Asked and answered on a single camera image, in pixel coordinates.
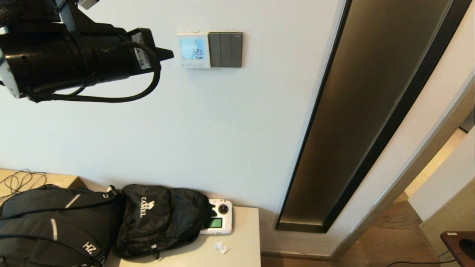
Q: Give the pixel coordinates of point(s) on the grey metal door frame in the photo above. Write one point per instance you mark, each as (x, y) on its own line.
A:
(408, 174)

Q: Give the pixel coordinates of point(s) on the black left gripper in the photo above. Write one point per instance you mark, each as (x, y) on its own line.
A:
(143, 37)

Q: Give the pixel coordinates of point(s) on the white wall thermostat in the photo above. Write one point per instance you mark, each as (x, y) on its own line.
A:
(185, 63)

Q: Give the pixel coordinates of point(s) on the light wooden desk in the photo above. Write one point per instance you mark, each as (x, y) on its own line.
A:
(59, 180)

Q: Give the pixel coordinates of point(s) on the white radio remote controller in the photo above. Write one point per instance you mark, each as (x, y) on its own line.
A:
(222, 209)

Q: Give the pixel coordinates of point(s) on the crumpled white paper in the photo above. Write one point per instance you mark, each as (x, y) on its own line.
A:
(222, 248)

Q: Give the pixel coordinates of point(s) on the large black HZ backpack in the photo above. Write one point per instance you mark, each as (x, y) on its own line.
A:
(55, 230)

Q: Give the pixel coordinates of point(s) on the beige side cabinet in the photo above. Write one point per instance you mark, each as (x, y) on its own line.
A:
(243, 230)

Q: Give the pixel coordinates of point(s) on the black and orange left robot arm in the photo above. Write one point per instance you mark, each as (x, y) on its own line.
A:
(55, 63)

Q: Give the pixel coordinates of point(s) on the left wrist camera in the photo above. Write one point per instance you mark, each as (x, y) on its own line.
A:
(92, 27)

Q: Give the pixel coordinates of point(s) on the black Camel backpack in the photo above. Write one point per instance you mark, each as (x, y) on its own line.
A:
(159, 222)

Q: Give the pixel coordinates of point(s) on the dark grey wall switch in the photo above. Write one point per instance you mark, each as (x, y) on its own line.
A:
(226, 50)

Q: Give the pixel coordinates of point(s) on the bronze glass panel black frame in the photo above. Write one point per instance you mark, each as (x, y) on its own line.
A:
(356, 122)

